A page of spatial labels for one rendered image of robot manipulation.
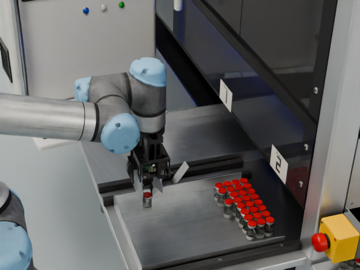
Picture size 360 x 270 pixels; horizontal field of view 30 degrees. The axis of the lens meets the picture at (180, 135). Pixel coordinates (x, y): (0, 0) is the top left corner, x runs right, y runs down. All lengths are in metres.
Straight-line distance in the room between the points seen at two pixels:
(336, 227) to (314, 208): 0.08
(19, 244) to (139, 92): 0.39
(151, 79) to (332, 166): 0.41
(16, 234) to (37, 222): 1.61
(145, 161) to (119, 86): 0.19
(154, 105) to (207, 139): 0.54
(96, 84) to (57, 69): 0.85
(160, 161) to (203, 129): 0.51
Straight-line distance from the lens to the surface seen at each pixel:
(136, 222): 1.64
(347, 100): 1.34
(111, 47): 2.26
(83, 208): 3.08
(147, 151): 1.46
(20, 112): 1.22
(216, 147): 1.90
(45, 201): 3.14
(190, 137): 1.94
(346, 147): 1.41
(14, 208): 1.52
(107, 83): 1.37
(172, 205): 1.69
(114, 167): 1.82
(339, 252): 1.45
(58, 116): 1.24
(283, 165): 1.59
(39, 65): 2.20
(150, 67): 1.39
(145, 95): 1.40
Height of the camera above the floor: 1.95
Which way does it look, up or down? 33 degrees down
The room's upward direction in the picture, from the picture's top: 1 degrees clockwise
